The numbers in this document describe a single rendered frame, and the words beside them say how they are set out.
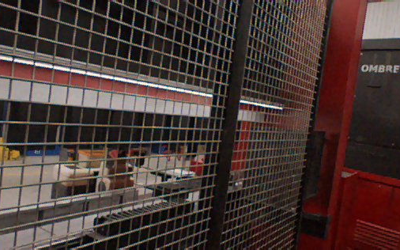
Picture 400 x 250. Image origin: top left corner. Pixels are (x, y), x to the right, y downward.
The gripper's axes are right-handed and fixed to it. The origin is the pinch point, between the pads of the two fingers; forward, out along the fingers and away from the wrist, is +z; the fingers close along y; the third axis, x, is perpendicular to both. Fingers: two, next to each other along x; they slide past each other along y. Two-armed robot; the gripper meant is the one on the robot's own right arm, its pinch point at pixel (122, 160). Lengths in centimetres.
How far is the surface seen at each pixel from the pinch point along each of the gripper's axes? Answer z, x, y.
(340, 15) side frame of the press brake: -67, -118, 108
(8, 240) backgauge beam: 41, -79, -96
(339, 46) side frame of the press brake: -47, -111, 108
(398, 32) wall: -262, -44, 730
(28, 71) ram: -10, -77, -86
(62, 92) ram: -7, -72, -72
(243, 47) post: 13, -144, -67
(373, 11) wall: -334, -15, 731
